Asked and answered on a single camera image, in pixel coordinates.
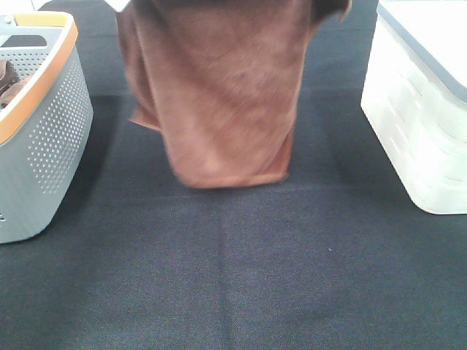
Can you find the brown microfibre towel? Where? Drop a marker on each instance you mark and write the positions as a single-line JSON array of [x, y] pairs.
[[220, 81]]

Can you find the brown towel in basket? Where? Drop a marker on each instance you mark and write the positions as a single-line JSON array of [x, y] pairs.
[[11, 85]]

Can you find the black fabric table mat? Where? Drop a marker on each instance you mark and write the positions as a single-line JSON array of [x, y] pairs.
[[335, 257]]

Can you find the grey perforated laundry basket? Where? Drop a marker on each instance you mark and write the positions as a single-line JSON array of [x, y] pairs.
[[45, 128]]

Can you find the white plastic storage basket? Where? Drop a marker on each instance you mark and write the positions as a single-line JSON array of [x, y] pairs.
[[414, 97]]

